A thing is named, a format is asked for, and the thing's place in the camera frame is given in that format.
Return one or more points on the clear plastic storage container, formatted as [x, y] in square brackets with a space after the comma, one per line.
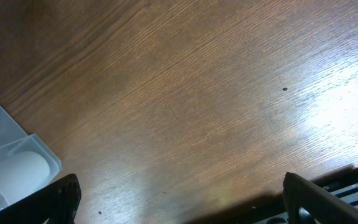
[8, 149]

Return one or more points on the cream cup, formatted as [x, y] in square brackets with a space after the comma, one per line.
[22, 175]

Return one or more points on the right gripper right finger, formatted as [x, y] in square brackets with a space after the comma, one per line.
[305, 202]

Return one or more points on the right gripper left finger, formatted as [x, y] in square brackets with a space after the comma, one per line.
[56, 203]

